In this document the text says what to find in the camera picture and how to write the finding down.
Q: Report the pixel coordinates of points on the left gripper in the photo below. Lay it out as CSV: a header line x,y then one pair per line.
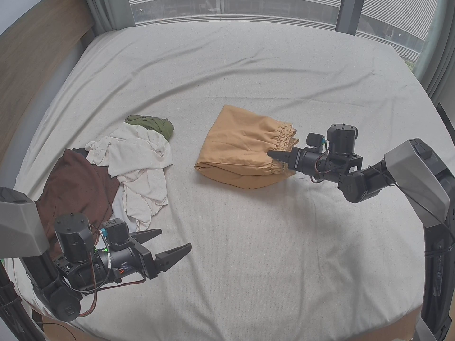
x,y
124,261

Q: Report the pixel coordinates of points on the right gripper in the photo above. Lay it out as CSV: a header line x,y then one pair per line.
x,y
307,160

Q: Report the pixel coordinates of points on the tan shorts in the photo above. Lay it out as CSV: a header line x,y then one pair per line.
x,y
241,147

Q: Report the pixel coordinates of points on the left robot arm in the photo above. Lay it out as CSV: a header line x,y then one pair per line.
x,y
21,222

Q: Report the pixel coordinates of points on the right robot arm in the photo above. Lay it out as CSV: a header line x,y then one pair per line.
x,y
416,176

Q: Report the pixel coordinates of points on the bed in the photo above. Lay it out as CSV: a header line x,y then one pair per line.
x,y
266,243

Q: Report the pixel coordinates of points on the cream garment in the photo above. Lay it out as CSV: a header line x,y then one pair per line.
x,y
138,158

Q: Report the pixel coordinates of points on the brown garment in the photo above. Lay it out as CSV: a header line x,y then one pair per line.
x,y
78,190

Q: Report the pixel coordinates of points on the black garment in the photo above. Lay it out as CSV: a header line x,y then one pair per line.
x,y
80,152

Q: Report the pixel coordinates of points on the green garment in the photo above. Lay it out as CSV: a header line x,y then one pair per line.
x,y
156,124

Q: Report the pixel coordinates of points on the grey-green curtain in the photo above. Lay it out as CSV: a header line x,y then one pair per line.
x,y
437,48
103,2

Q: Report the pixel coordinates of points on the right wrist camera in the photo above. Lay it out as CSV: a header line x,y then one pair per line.
x,y
315,140

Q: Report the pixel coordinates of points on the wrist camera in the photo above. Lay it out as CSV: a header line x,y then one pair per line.
x,y
315,140
115,231

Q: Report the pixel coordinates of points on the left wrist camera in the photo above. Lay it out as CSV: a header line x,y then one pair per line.
x,y
115,231

